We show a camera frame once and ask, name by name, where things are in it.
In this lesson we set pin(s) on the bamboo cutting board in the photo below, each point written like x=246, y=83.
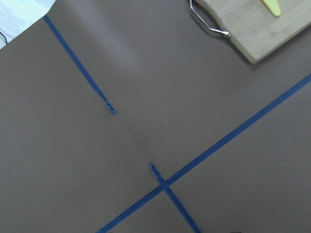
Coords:
x=253, y=29

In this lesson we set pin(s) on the yellow plastic knife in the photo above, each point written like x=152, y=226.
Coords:
x=273, y=7

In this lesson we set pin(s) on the metal cutting board handle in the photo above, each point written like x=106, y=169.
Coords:
x=224, y=34

